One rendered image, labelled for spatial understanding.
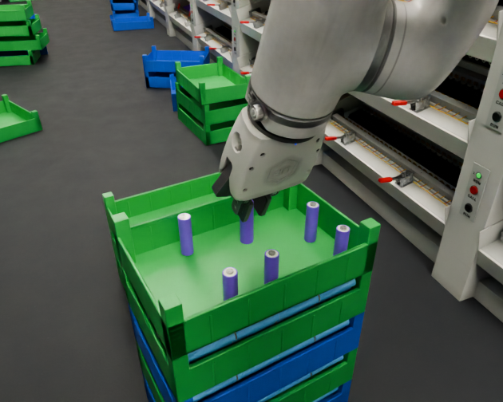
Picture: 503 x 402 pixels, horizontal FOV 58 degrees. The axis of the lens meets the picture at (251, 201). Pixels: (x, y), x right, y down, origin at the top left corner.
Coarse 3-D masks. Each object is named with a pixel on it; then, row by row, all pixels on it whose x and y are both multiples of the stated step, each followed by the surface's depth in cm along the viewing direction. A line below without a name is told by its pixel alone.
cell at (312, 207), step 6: (312, 204) 65; (318, 204) 66; (306, 210) 66; (312, 210) 65; (318, 210) 65; (306, 216) 66; (312, 216) 65; (318, 216) 66; (306, 222) 67; (312, 222) 66; (306, 228) 67; (312, 228) 67; (306, 234) 68; (312, 234) 67; (306, 240) 68; (312, 240) 68
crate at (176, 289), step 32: (288, 192) 74; (128, 224) 61; (160, 224) 65; (192, 224) 68; (224, 224) 72; (256, 224) 72; (288, 224) 72; (320, 224) 71; (352, 224) 64; (128, 256) 58; (160, 256) 65; (192, 256) 65; (224, 256) 65; (256, 256) 65; (288, 256) 65; (320, 256) 65; (352, 256) 59; (160, 288) 60; (192, 288) 60; (256, 288) 53; (288, 288) 55; (320, 288) 59; (160, 320) 50; (192, 320) 49; (224, 320) 52; (256, 320) 55
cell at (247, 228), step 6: (252, 210) 58; (252, 216) 59; (240, 222) 59; (246, 222) 59; (252, 222) 59; (240, 228) 60; (246, 228) 59; (252, 228) 60; (240, 234) 60; (246, 234) 60; (252, 234) 60; (240, 240) 61; (246, 240) 60; (252, 240) 61
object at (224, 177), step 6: (228, 168) 48; (222, 174) 49; (228, 174) 48; (216, 180) 50; (222, 180) 49; (228, 180) 49; (216, 186) 50; (222, 186) 49; (228, 186) 50; (216, 192) 50; (222, 192) 50; (228, 192) 51
